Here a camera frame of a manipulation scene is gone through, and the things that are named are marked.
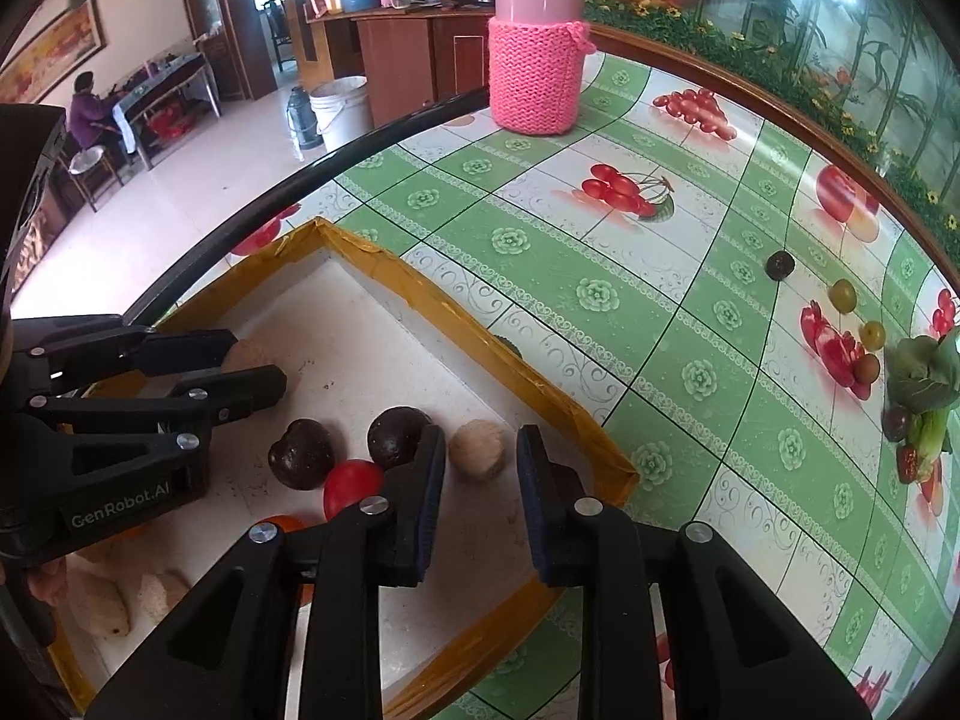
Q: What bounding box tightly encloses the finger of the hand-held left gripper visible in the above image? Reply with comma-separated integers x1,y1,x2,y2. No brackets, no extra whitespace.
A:
30,365,288,481
11,315,239,391

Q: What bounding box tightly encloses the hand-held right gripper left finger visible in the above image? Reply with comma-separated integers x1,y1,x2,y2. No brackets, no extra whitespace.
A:
86,424,448,720

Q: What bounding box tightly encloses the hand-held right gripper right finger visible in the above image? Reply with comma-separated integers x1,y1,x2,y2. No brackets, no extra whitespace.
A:
516,424,871,720

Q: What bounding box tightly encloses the round dark brown fruit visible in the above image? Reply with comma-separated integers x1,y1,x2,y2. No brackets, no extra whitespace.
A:
367,406,434,470

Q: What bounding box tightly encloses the red tomato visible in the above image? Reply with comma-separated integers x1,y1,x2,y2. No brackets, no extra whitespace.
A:
323,460,387,522

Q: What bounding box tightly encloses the heart-shaped dark brown fruit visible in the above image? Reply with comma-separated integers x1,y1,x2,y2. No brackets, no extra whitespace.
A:
268,418,336,492

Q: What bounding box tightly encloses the white tray with yellow rim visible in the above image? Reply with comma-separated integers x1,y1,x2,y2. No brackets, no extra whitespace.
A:
49,216,640,720

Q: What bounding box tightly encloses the person's left hand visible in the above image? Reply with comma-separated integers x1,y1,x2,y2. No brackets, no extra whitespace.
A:
26,566,72,605

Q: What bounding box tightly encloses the green checked fruit-print tablecloth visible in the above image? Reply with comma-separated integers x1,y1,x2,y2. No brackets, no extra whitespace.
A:
225,22,960,720

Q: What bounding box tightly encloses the grey thermos flask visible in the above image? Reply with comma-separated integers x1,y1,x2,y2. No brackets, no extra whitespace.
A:
289,85,323,151

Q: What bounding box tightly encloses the dining table with cloth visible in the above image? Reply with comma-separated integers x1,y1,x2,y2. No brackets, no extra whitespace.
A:
112,52,222,170

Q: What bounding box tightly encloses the white plastic bucket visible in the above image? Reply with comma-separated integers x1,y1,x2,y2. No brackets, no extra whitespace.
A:
309,76,374,153

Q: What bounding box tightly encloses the brown wooden cabinet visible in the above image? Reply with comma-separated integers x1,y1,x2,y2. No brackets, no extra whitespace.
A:
304,4,496,125

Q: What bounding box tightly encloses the green bok choy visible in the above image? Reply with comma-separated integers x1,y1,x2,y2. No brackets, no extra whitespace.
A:
885,330,960,466

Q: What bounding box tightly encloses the pink bottle with knitted sleeve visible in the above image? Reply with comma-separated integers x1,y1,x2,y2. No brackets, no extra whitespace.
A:
487,0,596,136

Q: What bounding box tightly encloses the floral bamboo partition screen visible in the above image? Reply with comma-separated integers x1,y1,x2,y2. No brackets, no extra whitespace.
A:
585,0,960,256

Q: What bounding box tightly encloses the framed wall painting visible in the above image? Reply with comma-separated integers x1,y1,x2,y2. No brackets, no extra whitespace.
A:
0,0,106,102

